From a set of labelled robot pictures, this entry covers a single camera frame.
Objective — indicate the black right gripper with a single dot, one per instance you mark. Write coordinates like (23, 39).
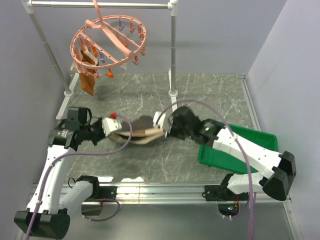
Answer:
(172, 133)

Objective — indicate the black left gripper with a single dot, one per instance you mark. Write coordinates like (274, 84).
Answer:
(99, 122)

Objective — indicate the dark brown boxer underwear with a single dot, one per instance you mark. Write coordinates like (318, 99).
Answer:
(143, 132)

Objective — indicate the pink round clip hanger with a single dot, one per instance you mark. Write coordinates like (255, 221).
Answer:
(107, 42)

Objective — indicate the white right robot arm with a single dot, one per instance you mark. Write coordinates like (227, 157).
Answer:
(275, 171)

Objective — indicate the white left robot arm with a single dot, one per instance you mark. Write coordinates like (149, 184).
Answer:
(47, 215)

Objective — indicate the orange brown hanging underwear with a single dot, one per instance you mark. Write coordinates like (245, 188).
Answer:
(87, 81)

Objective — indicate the green plastic tray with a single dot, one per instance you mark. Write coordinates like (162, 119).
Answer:
(234, 149)

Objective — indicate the white metal clothes rack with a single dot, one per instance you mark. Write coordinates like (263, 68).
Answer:
(172, 6)

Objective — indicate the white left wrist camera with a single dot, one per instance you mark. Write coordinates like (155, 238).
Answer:
(111, 124)

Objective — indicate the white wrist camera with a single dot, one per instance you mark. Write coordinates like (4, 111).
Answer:
(162, 121)
(111, 124)

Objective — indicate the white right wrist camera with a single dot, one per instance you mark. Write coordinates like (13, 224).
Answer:
(162, 121)

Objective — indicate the aluminium mounting rail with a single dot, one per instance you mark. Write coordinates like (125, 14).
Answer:
(160, 193)

